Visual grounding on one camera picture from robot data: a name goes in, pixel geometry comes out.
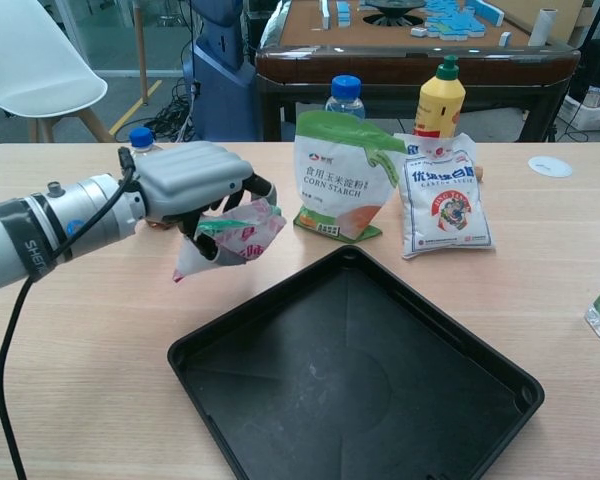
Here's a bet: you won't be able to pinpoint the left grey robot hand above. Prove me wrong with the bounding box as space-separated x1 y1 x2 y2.
118 141 282 262

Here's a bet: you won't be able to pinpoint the pink snack packet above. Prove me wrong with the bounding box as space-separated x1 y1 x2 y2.
172 197 287 285

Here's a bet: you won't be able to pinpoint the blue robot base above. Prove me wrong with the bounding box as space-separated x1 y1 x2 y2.
188 0 261 144

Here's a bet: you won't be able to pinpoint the black square plastic tray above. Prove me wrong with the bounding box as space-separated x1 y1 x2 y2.
167 244 546 480

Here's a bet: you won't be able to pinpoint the dark tea bottle blue cap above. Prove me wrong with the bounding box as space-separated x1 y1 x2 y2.
128 126 174 232

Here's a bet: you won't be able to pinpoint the green white corn starch bag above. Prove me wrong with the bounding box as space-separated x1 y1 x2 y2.
292 110 407 242

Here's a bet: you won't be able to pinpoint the clear water bottle blue cap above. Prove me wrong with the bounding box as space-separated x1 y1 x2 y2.
324 75 366 122

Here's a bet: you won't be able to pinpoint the white chair wooden legs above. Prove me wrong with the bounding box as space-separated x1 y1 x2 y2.
0 35 117 147

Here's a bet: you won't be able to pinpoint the brown mahjong table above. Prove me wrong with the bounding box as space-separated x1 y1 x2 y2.
254 0 581 145

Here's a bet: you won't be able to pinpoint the white sugar bag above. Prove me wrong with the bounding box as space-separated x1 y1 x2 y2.
393 132 496 260

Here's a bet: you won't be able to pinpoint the yellow squeeze bottle green cap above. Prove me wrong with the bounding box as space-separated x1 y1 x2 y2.
412 54 467 140

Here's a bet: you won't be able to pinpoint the white round lid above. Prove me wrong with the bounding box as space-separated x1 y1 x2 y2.
527 155 574 178

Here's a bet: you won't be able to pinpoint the white paper roll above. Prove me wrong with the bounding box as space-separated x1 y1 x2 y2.
528 8 561 49

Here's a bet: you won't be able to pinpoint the black floor cable bundle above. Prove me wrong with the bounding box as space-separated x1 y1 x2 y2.
142 82 202 145

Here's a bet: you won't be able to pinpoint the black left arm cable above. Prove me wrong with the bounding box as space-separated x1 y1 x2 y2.
0 148 137 480

